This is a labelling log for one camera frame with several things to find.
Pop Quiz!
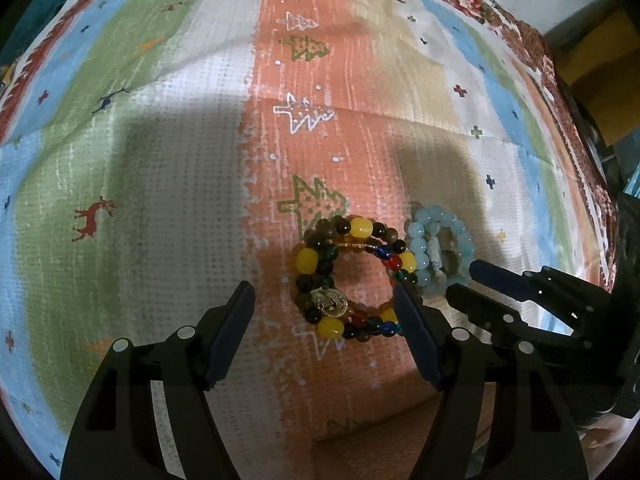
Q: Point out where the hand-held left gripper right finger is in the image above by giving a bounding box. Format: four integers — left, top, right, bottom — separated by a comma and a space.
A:
391, 280, 591, 480

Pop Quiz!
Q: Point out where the striped printed cloth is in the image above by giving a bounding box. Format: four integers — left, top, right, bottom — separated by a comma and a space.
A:
0, 0, 626, 467

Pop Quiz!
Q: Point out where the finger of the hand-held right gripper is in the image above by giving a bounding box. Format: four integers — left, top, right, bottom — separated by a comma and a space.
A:
446, 283, 585, 362
469, 259, 609, 334

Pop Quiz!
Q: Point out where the multicolour bead bracelet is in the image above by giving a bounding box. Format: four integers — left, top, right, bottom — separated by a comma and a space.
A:
291, 214, 420, 343

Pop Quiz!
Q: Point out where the light blue bead bracelet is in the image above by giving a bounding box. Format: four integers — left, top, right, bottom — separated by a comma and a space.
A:
403, 203, 474, 292

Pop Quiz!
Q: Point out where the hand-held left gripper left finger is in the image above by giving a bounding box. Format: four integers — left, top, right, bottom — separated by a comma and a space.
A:
60, 280, 257, 480

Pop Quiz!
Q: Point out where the teal pillow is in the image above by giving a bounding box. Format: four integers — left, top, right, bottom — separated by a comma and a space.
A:
0, 0, 97, 63

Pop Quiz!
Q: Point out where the yellow wooden board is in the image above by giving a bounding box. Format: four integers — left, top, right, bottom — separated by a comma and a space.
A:
554, 7, 640, 147

